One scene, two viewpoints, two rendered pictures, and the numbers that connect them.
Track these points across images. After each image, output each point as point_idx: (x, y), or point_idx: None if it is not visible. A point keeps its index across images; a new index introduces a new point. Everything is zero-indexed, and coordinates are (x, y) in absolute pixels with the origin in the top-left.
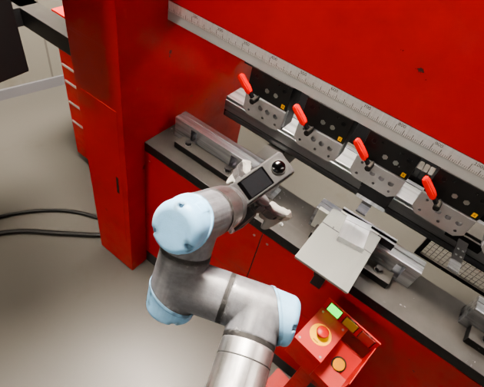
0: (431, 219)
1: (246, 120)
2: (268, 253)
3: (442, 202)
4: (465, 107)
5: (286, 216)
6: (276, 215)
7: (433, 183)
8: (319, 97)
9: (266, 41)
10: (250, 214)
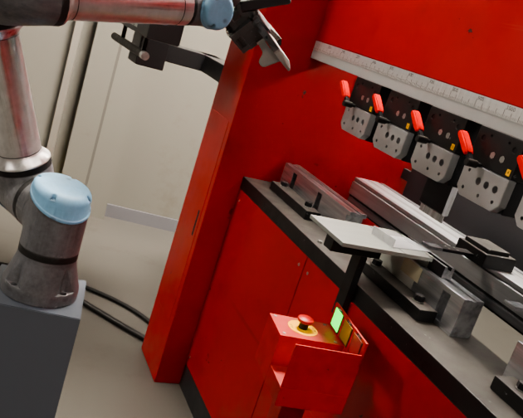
0: (471, 196)
1: (365, 202)
2: (305, 290)
3: (478, 162)
4: (499, 51)
5: (279, 51)
6: (267, 33)
7: (476, 146)
8: (399, 86)
9: (372, 48)
10: (247, 21)
